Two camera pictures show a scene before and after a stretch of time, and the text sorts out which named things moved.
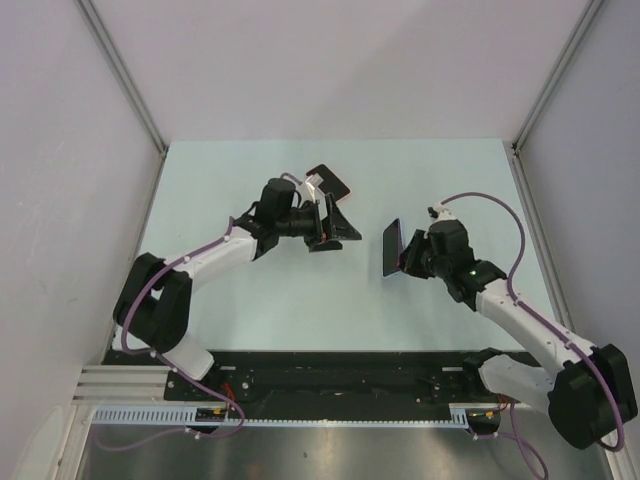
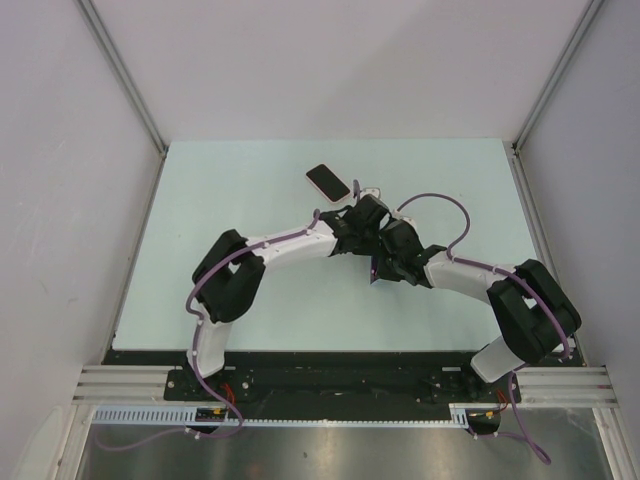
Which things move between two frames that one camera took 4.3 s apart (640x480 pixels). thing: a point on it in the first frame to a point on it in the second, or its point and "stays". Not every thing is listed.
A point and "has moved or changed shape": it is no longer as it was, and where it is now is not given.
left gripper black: [334, 227] to [370, 248]
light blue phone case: [392, 247] has moved or changed shape
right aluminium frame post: [583, 25] stays
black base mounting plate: [321, 379] stays
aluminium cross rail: [126, 385] stays
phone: [331, 184] stays
